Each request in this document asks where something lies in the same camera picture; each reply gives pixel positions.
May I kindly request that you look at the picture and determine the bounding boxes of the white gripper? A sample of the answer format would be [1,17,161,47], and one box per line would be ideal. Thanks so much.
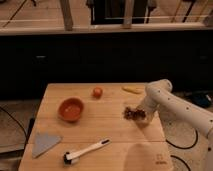
[136,95,158,127]

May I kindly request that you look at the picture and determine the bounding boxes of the dark grape bunch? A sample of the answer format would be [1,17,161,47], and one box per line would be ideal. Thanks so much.
[123,107,146,120]

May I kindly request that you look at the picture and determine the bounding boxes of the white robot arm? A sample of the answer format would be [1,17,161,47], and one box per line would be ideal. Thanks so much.
[138,79,213,171]

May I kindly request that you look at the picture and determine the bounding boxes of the red bowl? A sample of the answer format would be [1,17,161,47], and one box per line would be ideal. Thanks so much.
[58,98,84,122]

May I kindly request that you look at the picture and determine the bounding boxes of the yellow banana piece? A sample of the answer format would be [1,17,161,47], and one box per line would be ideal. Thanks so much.
[122,86,143,94]

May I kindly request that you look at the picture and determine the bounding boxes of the orange tomato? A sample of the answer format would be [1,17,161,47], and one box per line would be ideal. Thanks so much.
[92,87,103,98]

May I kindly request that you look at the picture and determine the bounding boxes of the white black brush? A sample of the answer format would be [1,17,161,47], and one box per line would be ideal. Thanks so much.
[63,139,110,165]

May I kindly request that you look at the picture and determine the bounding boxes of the grey triangular cloth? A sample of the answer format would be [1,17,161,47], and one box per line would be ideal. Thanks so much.
[32,133,62,158]

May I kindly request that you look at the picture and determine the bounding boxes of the black cable right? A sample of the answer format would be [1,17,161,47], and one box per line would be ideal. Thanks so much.
[165,128,200,171]

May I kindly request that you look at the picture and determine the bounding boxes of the black cable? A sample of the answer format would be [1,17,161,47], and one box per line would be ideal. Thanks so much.
[165,128,200,171]
[0,105,28,144]

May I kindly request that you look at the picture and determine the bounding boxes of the wooden post right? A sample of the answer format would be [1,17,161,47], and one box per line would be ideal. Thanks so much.
[123,0,135,29]

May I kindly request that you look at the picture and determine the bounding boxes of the wooden post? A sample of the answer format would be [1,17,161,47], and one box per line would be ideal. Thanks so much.
[123,0,135,29]
[60,0,73,31]

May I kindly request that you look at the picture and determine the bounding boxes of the wooden post left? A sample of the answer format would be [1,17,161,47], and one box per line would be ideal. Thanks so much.
[60,0,73,31]

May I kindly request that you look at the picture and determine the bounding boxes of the black cable left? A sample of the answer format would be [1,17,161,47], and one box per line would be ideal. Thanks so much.
[0,105,28,144]

